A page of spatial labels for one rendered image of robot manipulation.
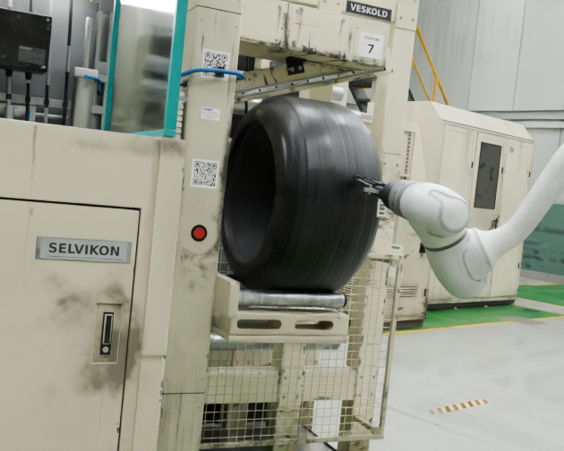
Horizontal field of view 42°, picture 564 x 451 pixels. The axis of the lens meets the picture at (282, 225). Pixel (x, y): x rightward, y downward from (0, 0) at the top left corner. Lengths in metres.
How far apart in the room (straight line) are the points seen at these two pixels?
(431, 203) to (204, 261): 0.71
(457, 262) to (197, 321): 0.75
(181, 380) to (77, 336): 0.86
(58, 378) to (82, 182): 0.31
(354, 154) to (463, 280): 0.50
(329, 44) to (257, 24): 0.25
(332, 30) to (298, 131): 0.60
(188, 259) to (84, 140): 0.85
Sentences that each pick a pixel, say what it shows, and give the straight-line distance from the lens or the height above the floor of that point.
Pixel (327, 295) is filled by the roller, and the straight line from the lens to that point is 2.10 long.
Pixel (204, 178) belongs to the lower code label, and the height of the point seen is 1.21.
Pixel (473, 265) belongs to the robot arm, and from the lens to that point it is 1.68.
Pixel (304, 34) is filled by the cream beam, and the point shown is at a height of 1.69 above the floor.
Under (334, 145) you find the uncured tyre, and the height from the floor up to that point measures 1.33.
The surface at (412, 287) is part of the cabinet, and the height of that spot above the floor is 0.39.
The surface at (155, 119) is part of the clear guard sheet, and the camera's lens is 1.34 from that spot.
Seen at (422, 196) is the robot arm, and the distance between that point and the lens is 1.61.
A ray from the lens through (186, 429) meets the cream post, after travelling 2.12.
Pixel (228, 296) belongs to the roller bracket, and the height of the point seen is 0.91.
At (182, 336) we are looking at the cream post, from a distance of 2.04.
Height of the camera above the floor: 1.21
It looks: 3 degrees down
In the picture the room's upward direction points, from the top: 6 degrees clockwise
